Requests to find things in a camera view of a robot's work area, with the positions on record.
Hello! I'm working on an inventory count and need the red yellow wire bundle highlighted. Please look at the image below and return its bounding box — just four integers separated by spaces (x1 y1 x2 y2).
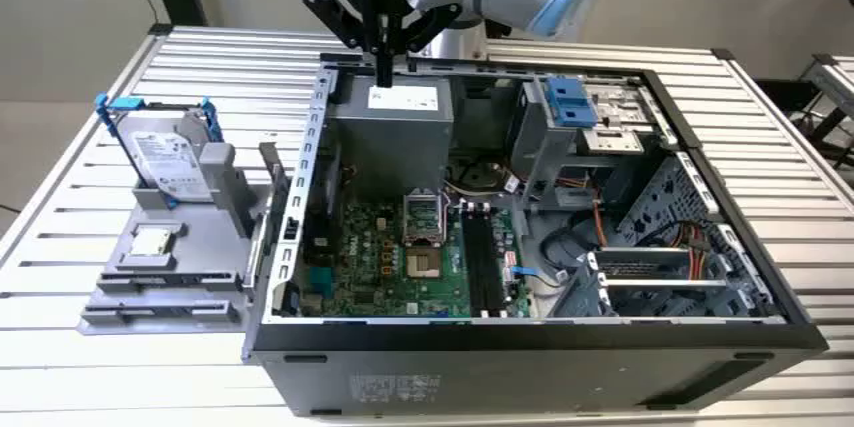
672 224 710 282

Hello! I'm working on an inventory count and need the silver CPU chip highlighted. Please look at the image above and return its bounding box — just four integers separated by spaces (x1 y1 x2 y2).
128 226 180 256

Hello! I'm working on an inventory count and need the grey metal drive cage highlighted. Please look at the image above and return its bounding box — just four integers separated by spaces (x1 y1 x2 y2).
510 74 669 208

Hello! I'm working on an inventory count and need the wire with blue plug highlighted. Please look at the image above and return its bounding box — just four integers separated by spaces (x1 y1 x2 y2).
506 264 575 283

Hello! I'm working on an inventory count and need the black PC case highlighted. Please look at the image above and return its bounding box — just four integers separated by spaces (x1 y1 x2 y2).
239 49 830 418

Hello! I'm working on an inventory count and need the blue plastic drive latch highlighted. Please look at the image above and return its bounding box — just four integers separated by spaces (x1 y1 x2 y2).
543 75 599 129

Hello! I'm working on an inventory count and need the metal slat side table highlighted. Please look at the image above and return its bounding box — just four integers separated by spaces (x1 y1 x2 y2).
790 52 854 171

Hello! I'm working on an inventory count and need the grey parts rack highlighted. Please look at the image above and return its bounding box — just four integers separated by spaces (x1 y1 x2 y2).
78 141 259 337

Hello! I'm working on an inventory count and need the green motherboard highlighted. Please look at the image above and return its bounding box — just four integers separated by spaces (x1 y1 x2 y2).
299 191 535 319

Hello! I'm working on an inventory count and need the silver disk bay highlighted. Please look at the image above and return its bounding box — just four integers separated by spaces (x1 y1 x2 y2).
550 245 766 319

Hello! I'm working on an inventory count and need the hard disk in blue carrier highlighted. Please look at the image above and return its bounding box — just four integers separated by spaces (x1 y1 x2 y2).
92 91 226 208

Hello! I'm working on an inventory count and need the CPU socket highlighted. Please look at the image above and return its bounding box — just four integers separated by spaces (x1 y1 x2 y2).
405 244 447 282

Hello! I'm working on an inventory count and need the metal socket cover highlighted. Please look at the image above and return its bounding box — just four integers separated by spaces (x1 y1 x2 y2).
402 189 449 247

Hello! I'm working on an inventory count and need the grey power supply box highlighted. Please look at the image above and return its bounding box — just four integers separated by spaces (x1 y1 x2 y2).
329 74 457 198

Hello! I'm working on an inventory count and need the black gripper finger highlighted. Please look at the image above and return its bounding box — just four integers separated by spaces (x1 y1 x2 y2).
383 2 463 88
301 0 387 88

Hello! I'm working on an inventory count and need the mixed colour wire bundle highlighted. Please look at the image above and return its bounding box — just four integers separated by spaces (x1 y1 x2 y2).
443 156 526 208

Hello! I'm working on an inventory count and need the orange flat wire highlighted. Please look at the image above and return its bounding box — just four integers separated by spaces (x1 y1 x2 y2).
589 174 610 251

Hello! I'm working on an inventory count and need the black round cable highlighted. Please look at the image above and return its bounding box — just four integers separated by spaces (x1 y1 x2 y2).
538 225 597 289

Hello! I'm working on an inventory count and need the RAM stick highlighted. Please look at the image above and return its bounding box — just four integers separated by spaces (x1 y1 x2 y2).
132 274 235 290
116 302 226 321

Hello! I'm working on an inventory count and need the black case fan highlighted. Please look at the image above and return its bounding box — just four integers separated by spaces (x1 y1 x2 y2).
310 139 353 261

